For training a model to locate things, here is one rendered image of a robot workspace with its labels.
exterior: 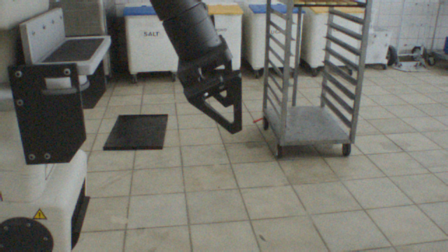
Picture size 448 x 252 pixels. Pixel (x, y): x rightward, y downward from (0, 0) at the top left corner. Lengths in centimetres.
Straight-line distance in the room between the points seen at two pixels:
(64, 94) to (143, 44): 353
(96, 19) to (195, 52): 341
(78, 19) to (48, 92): 329
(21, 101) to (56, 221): 23
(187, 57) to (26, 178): 37
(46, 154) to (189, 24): 32
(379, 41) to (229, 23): 182
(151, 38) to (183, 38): 364
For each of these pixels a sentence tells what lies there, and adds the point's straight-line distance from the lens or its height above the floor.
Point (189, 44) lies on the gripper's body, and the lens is 49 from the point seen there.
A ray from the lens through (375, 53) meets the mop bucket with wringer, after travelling 503.
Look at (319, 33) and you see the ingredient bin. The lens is 444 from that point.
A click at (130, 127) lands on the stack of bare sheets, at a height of 2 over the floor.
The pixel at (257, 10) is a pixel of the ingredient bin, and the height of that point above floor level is 72.
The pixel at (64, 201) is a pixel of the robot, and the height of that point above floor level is 79.
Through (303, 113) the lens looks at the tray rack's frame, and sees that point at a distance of 299.
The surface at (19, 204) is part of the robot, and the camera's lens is 76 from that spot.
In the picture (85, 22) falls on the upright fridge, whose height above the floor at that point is 68.
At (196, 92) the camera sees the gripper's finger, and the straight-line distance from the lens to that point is 46.
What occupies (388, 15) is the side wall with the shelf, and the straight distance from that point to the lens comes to 550.
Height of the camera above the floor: 118
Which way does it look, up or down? 22 degrees down
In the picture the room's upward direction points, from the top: straight up
